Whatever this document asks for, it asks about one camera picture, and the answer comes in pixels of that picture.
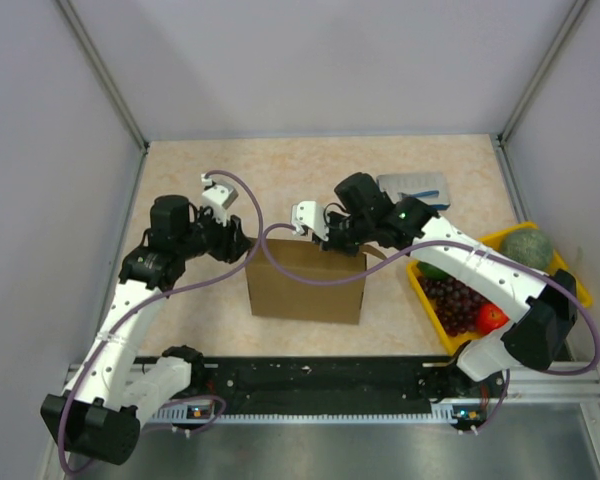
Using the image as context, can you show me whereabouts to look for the razor blister pack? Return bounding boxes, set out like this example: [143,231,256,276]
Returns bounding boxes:
[376,172,451,211]

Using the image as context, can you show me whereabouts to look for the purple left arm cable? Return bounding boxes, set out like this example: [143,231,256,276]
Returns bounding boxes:
[57,169,266,476]

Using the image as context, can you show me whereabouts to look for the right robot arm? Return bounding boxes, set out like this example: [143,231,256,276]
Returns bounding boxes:
[313,172,577,396]

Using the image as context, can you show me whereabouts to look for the green melon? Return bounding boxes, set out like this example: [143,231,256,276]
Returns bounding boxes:
[499,228,554,270]

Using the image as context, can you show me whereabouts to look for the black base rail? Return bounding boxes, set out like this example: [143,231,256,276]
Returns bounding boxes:
[180,356,504,416]

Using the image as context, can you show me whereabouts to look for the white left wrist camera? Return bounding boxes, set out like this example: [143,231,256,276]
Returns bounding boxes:
[201,175,238,226]

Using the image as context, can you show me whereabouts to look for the brown cardboard box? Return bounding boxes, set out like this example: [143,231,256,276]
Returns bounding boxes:
[244,238,389,326]

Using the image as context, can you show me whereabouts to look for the aluminium frame post left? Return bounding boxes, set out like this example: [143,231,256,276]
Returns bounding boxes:
[53,0,149,154]

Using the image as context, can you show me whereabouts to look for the green avocado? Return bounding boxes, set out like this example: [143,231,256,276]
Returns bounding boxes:
[417,262,449,280]

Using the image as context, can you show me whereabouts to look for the dark red grape bunch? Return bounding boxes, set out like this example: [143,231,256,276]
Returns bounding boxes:
[419,276,487,337]

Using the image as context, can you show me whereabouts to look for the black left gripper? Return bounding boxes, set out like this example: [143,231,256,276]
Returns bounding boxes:
[177,204,253,263]

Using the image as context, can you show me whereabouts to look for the red apple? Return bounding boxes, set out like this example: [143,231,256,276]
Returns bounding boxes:
[475,303,509,335]

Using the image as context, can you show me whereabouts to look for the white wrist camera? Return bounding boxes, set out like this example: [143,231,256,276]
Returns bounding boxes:
[291,200,329,241]
[201,175,238,226]

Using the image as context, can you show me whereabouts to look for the aluminium frame post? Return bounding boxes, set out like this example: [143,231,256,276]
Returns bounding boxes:
[53,0,149,154]
[496,0,592,149]

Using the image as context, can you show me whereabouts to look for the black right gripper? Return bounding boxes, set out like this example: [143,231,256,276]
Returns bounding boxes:
[312,210,374,258]

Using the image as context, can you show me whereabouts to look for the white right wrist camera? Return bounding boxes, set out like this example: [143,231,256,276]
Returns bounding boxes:
[291,200,329,241]

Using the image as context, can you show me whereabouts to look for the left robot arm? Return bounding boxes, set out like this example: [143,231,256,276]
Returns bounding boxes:
[40,186,251,465]

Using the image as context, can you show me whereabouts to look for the aluminium frame post right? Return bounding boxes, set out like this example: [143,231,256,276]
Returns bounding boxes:
[496,0,592,149]

